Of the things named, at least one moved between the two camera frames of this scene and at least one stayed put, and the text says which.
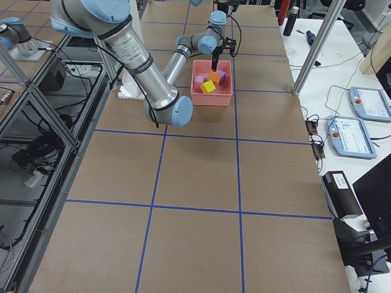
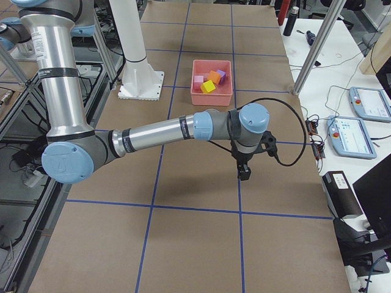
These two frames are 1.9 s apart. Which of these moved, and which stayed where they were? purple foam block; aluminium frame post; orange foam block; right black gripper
Moved: right black gripper
Stayed: orange foam block; aluminium frame post; purple foam block
